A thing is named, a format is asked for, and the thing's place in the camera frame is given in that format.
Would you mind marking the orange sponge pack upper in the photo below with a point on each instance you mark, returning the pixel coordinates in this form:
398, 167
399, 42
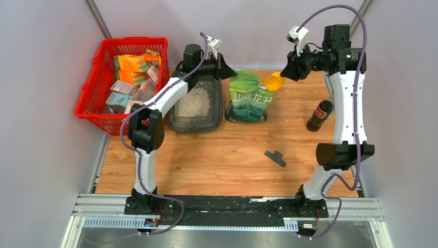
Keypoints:
133, 63

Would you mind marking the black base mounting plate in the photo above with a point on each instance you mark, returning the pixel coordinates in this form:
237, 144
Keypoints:
227, 211

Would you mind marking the green litter bag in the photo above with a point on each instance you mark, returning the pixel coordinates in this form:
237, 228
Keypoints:
249, 101

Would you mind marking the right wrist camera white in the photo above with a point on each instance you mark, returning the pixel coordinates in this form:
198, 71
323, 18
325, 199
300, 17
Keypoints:
298, 36

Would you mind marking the aluminium frame rail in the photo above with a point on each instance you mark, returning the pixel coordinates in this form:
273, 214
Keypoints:
98, 220

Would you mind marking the yellow plastic scoop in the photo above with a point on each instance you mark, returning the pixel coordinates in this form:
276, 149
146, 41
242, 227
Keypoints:
274, 82

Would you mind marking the white pink sponge box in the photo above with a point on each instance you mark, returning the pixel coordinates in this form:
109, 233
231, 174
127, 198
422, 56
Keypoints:
130, 104

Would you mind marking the orange sponge pack lower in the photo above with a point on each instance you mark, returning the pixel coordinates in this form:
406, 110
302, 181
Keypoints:
135, 78

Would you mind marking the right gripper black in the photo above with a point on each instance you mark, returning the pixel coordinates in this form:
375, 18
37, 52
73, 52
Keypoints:
291, 72

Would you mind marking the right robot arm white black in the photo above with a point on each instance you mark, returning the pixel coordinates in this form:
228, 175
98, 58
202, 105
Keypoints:
344, 70

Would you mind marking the dark cola bottle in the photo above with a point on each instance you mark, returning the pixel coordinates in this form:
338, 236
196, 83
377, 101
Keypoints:
321, 113

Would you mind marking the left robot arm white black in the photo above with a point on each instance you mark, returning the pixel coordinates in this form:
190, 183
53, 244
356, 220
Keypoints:
146, 127

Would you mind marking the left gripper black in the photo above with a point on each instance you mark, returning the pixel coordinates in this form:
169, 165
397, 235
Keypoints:
222, 71

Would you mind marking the yellow patterned packet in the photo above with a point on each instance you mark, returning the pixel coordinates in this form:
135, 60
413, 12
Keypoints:
153, 58

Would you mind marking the red plastic shopping basket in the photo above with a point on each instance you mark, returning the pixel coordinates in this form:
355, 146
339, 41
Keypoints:
91, 105

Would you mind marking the grey litter box tray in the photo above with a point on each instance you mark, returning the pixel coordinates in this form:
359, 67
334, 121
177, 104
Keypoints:
200, 110

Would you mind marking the black bag clip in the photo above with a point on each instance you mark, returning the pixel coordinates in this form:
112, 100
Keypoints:
276, 156

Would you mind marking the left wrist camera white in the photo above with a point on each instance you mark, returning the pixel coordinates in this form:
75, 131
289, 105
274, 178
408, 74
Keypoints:
214, 44

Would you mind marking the pink grey box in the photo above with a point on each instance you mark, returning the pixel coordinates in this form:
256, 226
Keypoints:
123, 87

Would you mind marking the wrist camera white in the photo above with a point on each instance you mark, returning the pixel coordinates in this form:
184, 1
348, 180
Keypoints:
214, 44
298, 36

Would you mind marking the orange sponge pack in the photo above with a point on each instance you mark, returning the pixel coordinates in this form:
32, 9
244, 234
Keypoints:
135, 78
133, 63

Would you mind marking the teal grey box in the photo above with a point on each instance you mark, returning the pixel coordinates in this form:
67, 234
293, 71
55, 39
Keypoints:
117, 102

